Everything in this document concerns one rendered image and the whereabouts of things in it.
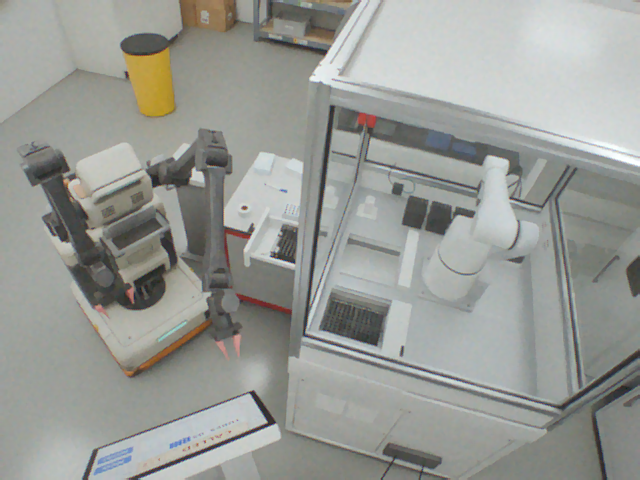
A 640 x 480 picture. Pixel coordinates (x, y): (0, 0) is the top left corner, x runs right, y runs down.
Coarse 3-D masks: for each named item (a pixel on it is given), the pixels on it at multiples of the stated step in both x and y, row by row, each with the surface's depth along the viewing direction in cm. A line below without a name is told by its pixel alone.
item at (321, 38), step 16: (256, 0) 476; (272, 0) 472; (288, 0) 468; (304, 0) 468; (336, 0) 479; (352, 0) 484; (256, 16) 491; (256, 32) 505; (272, 32) 506; (320, 32) 519; (320, 48) 499
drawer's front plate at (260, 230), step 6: (270, 210) 201; (264, 216) 196; (264, 222) 196; (258, 228) 191; (264, 228) 199; (258, 234) 192; (264, 234) 201; (252, 240) 186; (258, 240) 194; (246, 246) 183; (252, 246) 187; (246, 252) 182; (252, 252) 190; (246, 258) 185; (246, 264) 188
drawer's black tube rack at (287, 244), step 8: (288, 232) 195; (296, 232) 195; (280, 240) 192; (288, 240) 191; (296, 240) 192; (280, 248) 188; (288, 248) 188; (272, 256) 189; (280, 256) 189; (288, 256) 186
